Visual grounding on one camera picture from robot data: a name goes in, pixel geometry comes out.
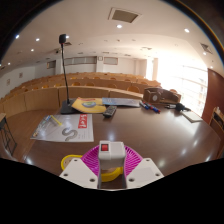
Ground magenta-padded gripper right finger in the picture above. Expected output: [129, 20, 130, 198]
[122, 145, 165, 190]

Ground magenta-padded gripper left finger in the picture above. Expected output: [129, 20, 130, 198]
[59, 145, 102, 190]

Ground white charger with red switch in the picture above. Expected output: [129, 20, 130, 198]
[97, 140, 127, 172]

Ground white printed paper sheet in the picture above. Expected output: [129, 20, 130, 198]
[30, 113, 95, 143]

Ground red marker pen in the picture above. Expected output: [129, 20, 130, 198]
[143, 102, 161, 114]

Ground black gooseneck desk microphone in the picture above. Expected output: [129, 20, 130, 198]
[58, 33, 81, 115]

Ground blue marker pen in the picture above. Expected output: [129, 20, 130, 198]
[139, 101, 150, 111]

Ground black remote control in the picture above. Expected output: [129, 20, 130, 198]
[102, 105, 118, 118]

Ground white notebook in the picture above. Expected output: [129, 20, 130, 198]
[181, 110, 204, 124]

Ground black handheld device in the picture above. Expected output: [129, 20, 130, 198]
[164, 102, 192, 113]

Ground small black-legged side table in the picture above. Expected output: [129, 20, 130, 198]
[0, 112, 18, 157]

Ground wooden auditorium seat rows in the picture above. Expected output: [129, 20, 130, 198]
[0, 71, 181, 118]

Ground wooden shelf unit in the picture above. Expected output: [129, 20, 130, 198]
[209, 106, 224, 141]

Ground large bright window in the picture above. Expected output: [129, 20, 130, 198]
[156, 63, 209, 116]

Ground small ceiling vent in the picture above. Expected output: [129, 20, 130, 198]
[199, 42, 214, 55]

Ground round ceiling lights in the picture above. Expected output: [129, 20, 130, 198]
[13, 23, 191, 54]

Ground large square ceiling vent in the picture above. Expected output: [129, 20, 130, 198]
[108, 7, 142, 24]

